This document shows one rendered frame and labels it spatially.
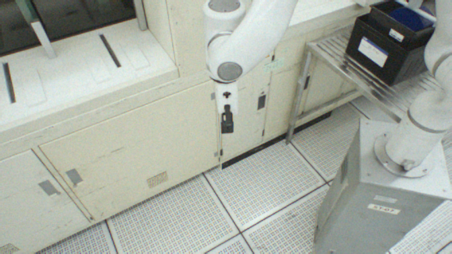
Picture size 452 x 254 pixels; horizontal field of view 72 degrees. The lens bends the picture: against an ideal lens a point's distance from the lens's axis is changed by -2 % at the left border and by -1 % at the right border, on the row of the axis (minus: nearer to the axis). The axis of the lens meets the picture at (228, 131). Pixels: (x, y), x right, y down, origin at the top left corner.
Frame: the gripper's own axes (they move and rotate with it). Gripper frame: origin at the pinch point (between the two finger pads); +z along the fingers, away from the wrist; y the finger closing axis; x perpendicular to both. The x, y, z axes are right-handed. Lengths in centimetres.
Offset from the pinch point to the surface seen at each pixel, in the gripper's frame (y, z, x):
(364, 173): -6, 25, -44
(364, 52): 49, 19, -63
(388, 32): 46, 8, -68
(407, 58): 33, 11, -72
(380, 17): 51, 4, -66
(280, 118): 66, 77, -37
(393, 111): 19, 25, -66
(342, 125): 76, 101, -86
